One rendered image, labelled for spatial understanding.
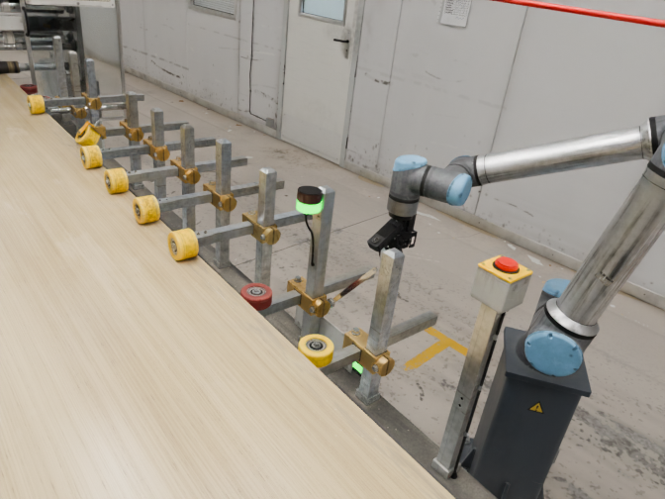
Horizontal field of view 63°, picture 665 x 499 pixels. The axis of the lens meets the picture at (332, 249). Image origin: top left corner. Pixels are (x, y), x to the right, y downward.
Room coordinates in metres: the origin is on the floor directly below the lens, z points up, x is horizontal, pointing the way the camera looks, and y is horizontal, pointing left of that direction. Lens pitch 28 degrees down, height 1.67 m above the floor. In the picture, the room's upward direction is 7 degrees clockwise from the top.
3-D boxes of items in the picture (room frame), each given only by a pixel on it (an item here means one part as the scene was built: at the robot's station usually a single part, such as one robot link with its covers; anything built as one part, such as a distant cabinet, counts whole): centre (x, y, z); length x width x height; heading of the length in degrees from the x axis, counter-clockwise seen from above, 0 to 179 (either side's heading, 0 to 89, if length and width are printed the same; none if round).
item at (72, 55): (2.70, 1.38, 0.89); 0.04 x 0.04 x 0.48; 42
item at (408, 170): (1.48, -0.19, 1.14); 0.10 x 0.09 x 0.12; 66
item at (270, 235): (1.43, 0.22, 0.95); 0.14 x 0.06 x 0.05; 42
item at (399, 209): (1.48, -0.19, 1.05); 0.10 x 0.09 x 0.05; 42
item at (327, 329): (1.22, 0.00, 0.75); 0.26 x 0.01 x 0.10; 42
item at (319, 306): (1.24, 0.05, 0.85); 0.14 x 0.06 x 0.05; 42
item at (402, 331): (1.10, -0.14, 0.83); 0.44 x 0.03 x 0.04; 132
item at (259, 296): (1.15, 0.18, 0.85); 0.08 x 0.08 x 0.11
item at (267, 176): (1.41, 0.20, 0.90); 0.04 x 0.04 x 0.48; 42
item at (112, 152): (2.00, 0.73, 0.95); 0.50 x 0.04 x 0.04; 132
